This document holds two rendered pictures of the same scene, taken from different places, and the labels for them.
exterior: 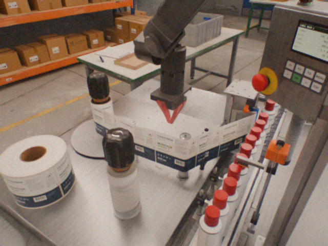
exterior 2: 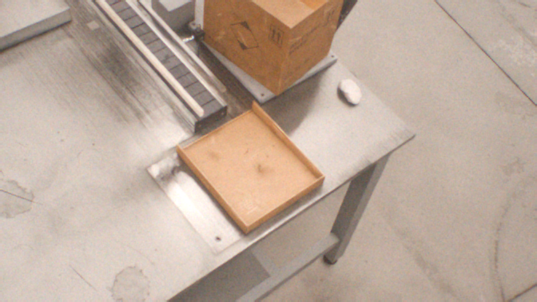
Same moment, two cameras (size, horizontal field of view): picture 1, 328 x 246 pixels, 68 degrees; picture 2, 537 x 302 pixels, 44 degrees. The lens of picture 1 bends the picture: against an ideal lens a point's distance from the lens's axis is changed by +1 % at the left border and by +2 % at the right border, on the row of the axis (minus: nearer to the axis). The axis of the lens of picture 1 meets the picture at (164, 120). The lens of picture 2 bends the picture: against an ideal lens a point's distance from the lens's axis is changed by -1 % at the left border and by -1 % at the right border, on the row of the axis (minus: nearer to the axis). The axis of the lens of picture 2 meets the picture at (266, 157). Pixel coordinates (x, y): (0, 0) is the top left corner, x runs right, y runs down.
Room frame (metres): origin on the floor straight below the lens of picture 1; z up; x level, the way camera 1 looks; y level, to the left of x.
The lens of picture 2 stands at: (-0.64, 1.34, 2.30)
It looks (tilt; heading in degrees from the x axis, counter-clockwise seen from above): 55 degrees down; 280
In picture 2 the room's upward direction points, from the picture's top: 12 degrees clockwise
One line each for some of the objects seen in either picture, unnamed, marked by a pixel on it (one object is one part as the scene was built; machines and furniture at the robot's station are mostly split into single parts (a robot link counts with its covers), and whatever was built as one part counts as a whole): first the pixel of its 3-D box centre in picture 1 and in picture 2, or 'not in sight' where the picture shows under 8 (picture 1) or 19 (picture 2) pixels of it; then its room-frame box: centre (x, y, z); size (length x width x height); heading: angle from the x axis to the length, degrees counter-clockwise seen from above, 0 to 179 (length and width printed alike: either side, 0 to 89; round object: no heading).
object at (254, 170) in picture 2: not in sight; (250, 163); (-0.44, 0.37, 0.85); 0.30 x 0.26 x 0.04; 148
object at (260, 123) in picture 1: (254, 144); not in sight; (0.69, -0.33, 0.98); 0.05 x 0.05 x 0.20
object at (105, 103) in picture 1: (102, 106); not in sight; (0.88, 0.26, 1.04); 0.09 x 0.09 x 0.29
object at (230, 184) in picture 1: (225, 207); not in sight; (0.42, -0.16, 0.98); 0.05 x 0.05 x 0.20
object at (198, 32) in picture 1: (193, 28); not in sight; (2.79, -0.32, 0.91); 0.60 x 0.40 x 0.22; 143
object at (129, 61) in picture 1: (137, 59); not in sight; (2.06, 0.24, 0.82); 0.34 x 0.24 x 0.03; 145
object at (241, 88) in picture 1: (243, 88); not in sight; (0.82, -0.30, 1.14); 0.14 x 0.11 x 0.01; 148
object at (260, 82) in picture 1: (261, 82); not in sight; (0.48, -0.21, 1.33); 0.04 x 0.03 x 0.04; 23
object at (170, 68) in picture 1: (170, 57); not in sight; (0.54, -0.01, 1.36); 0.07 x 0.06 x 0.07; 50
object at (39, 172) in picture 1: (39, 169); not in sight; (0.59, 0.42, 0.95); 0.20 x 0.20 x 0.14
